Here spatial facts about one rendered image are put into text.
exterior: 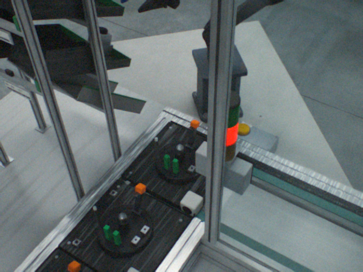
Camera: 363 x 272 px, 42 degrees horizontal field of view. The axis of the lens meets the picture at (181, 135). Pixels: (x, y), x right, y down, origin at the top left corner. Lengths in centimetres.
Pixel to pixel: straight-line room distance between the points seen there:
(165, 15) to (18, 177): 233
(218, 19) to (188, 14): 289
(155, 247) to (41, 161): 54
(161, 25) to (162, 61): 169
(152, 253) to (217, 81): 54
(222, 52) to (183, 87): 98
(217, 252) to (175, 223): 13
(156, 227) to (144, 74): 73
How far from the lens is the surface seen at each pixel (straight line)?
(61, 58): 113
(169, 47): 190
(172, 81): 174
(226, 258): 122
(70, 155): 123
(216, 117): 84
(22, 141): 163
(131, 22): 357
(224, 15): 70
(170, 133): 141
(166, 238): 120
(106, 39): 130
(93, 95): 126
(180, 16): 360
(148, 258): 118
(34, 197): 147
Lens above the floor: 201
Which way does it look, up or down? 48 degrees down
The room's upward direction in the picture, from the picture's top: 2 degrees counter-clockwise
